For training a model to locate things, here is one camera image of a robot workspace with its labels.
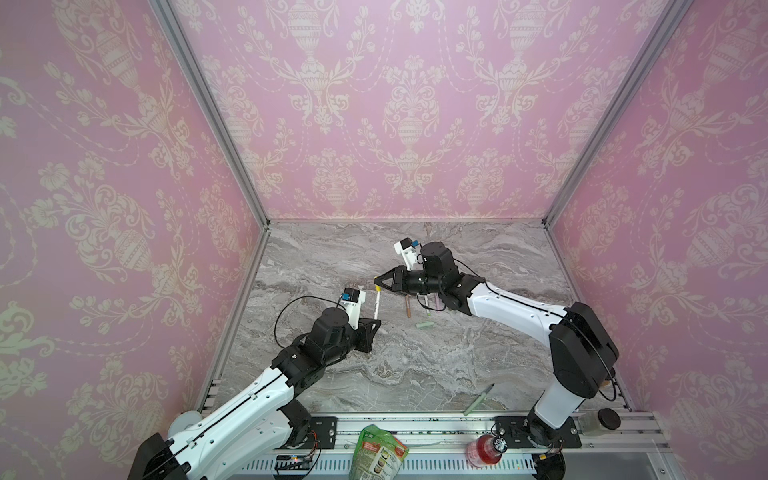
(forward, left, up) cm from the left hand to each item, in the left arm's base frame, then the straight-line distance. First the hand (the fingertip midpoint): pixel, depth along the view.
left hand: (381, 326), depth 76 cm
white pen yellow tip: (+8, +2, +5) cm, 9 cm away
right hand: (+10, +2, +6) cm, 11 cm away
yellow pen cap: (+8, +1, +5) cm, 10 cm away
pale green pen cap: (+8, -13, -15) cm, 21 cm away
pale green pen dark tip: (-13, -26, -15) cm, 33 cm away
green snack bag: (-26, 0, -12) cm, 29 cm away
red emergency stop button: (-26, -22, -3) cm, 34 cm away
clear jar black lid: (-19, -50, -8) cm, 55 cm away
